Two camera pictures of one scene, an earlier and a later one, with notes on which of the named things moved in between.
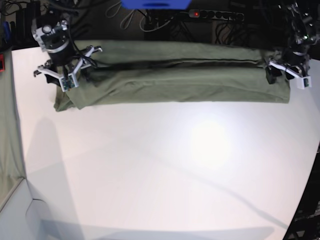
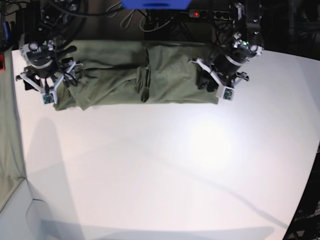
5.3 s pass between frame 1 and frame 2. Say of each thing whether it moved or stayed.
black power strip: stayed
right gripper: moved
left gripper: moved
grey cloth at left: stayed
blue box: stayed
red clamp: stayed
